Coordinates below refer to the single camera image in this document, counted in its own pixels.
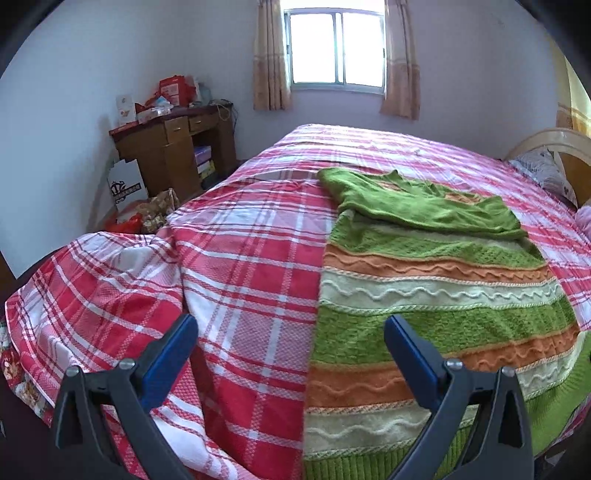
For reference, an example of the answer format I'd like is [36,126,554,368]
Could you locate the brown wooden desk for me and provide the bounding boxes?
[109,105,238,199]

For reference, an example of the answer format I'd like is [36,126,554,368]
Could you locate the blue white packet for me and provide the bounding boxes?
[136,95,174,123]

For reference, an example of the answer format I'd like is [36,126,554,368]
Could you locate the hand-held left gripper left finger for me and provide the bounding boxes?
[51,314,199,480]

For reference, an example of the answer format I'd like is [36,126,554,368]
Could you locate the brown patterned bag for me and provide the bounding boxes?
[139,188,180,234]

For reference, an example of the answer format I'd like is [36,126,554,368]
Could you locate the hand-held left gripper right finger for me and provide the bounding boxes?
[384,315,535,480]

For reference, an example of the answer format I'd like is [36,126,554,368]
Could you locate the beige wooden headboard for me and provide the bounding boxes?
[503,127,591,208]

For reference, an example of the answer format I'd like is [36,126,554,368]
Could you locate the red plastic bag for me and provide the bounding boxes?
[107,213,144,234]

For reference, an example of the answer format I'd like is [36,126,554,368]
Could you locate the beige curtain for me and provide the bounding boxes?
[379,0,422,121]
[253,0,293,112]

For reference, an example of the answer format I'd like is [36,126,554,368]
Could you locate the green striped knit sweater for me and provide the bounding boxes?
[302,167,591,480]

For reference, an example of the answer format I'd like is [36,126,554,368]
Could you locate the red plaid blanket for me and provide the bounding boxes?
[4,124,591,480]

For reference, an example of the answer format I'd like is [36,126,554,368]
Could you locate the grey patterned pillow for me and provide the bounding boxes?
[508,147,579,206]

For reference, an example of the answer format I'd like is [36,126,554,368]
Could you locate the pink cloth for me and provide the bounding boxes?
[576,198,591,241]

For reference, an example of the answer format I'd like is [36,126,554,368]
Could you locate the white card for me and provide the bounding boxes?
[115,95,136,127]

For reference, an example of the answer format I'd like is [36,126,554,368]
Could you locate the white paper bag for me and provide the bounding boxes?
[107,159,149,214]

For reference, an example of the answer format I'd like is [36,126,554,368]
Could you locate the floral bed sheet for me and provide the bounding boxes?
[0,318,52,425]

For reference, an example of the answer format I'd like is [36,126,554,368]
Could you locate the window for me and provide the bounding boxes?
[283,8,387,95]

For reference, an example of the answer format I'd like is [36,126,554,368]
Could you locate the red gift box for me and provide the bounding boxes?
[159,75,197,107]

